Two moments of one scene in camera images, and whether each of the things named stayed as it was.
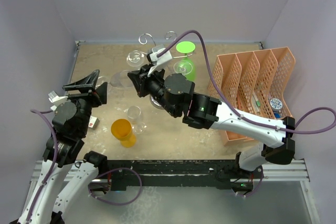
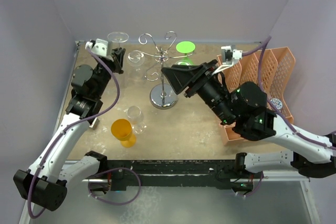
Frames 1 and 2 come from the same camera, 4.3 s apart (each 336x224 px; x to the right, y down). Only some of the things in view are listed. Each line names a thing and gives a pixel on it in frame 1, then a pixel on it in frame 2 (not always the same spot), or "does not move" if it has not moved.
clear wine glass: (123, 79) to (118, 37)
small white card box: (94, 123) does not move
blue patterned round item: (275, 104) does not move
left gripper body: (91, 98) to (116, 67)
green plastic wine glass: (185, 66) does not move
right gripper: (142, 80) to (180, 78)
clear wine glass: (135, 57) does not move
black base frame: (178, 173) does not move
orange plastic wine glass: (121, 129) does not move
